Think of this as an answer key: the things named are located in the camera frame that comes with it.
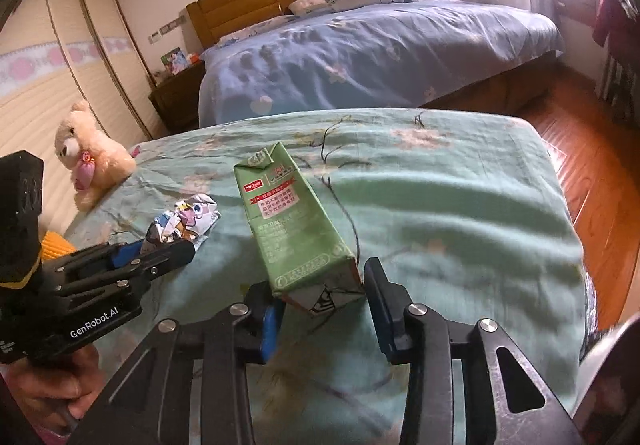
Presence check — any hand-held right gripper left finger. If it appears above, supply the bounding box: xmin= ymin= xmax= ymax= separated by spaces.
xmin=70 ymin=282 xmax=287 ymax=445

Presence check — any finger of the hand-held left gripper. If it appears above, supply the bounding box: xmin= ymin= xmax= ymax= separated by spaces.
xmin=52 ymin=240 xmax=197 ymax=298
xmin=45 ymin=241 xmax=146 ymax=278

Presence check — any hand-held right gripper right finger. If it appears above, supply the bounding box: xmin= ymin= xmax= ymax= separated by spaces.
xmin=362 ymin=256 xmax=586 ymax=445

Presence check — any foil wrapper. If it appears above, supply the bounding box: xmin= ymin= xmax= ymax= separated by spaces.
xmin=139 ymin=194 xmax=221 ymax=256

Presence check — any green milk carton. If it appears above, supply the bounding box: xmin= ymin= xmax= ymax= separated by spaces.
xmin=233 ymin=141 xmax=366 ymax=318

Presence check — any person's left hand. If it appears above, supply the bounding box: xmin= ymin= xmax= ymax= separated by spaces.
xmin=7 ymin=345 xmax=108 ymax=431

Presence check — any cream teddy bear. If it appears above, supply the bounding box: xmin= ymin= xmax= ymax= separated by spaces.
xmin=54 ymin=100 xmax=138 ymax=212

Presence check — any teal floral bedsheet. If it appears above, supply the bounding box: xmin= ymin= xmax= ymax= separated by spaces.
xmin=65 ymin=109 xmax=591 ymax=445

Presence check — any dark wooden nightstand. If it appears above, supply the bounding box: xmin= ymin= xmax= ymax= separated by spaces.
xmin=148 ymin=60 xmax=206 ymax=133

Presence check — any cream sliding wardrobe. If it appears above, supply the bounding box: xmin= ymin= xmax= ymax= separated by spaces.
xmin=0 ymin=0 xmax=166 ymax=236

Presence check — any grey round bin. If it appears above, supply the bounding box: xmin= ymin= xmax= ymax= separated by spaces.
xmin=572 ymin=320 xmax=640 ymax=445

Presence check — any brown wooden headboard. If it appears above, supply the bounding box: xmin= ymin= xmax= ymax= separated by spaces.
xmin=186 ymin=0 xmax=346 ymax=51

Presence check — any bed with blue sheet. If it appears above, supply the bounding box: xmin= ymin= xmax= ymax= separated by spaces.
xmin=198 ymin=0 xmax=566 ymax=128

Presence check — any pale pink pillow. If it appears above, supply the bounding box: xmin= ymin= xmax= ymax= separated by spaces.
xmin=289 ymin=0 xmax=328 ymax=16

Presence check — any white radiator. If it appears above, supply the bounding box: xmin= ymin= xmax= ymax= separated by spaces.
xmin=597 ymin=50 xmax=640 ymax=126

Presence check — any dark red coat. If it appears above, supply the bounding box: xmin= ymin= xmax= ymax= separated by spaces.
xmin=592 ymin=0 xmax=632 ymax=48

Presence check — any small picture frame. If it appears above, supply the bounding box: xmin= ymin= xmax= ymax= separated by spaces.
xmin=160 ymin=46 xmax=189 ymax=75

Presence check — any wall switch panel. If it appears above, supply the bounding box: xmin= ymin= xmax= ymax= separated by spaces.
xmin=149 ymin=18 xmax=183 ymax=44

